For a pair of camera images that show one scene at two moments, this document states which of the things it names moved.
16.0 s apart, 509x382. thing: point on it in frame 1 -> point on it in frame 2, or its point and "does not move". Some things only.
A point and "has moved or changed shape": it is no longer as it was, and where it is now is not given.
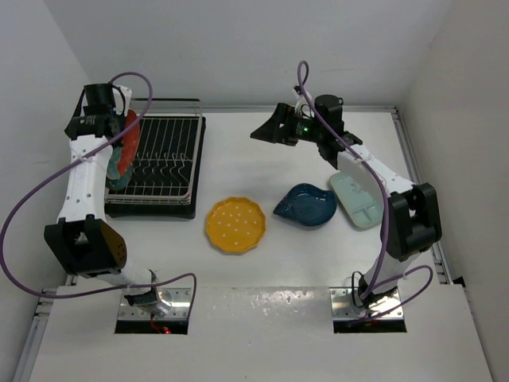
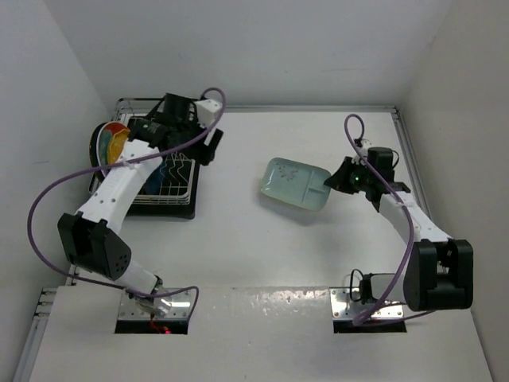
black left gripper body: x=118 y=127 -> x=188 y=130
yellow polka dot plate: x=235 y=224 -> x=118 y=145
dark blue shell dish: x=308 y=204 -> x=153 y=185
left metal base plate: x=180 y=308 does not move
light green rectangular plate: x=361 y=205 -> x=296 y=182
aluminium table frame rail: x=412 y=166 does not move
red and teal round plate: x=121 y=163 has moved or changed shape
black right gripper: x=273 y=131 -> x=338 y=180
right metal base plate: x=343 y=306 does not move
